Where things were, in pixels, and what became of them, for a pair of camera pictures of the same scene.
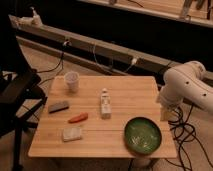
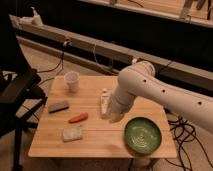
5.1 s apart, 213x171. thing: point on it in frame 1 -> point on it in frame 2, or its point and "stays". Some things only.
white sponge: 71,134 stays
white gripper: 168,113 -> 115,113
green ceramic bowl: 142,135 stays
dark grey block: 60,106 stays
